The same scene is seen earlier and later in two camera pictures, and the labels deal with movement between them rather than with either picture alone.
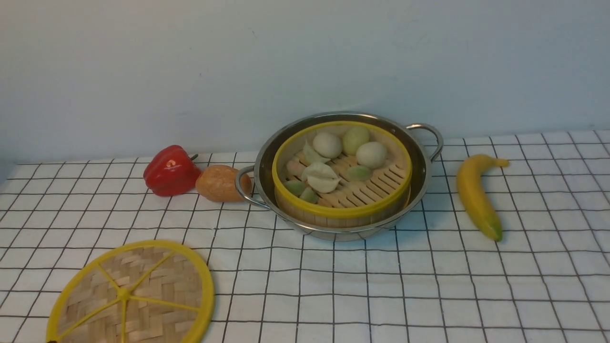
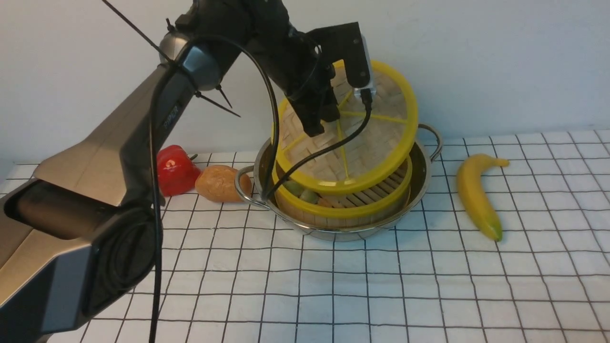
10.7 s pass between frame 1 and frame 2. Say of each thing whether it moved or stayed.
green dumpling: stayed
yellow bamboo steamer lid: moved
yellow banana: stayed
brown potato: stayed
